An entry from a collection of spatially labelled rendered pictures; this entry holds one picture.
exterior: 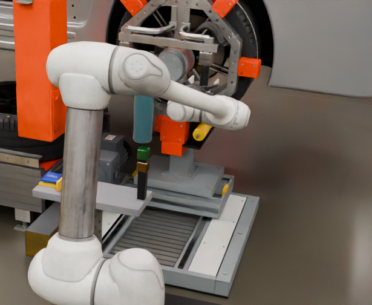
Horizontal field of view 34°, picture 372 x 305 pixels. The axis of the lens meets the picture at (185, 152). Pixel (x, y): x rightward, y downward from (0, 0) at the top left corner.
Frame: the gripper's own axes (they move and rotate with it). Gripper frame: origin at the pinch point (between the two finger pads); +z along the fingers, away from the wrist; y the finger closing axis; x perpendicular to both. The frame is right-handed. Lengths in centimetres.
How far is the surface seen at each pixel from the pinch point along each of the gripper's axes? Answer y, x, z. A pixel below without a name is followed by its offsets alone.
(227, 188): 8, -65, 40
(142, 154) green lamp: -12.1, -18.4, -40.0
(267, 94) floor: -2, -83, 273
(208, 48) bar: 0.4, 13.4, 1.7
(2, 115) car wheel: -97, -33, 8
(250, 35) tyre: 12.5, 15.0, 29.7
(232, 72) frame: 7.4, -0.7, 22.3
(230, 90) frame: 7.5, -8.2, 20.4
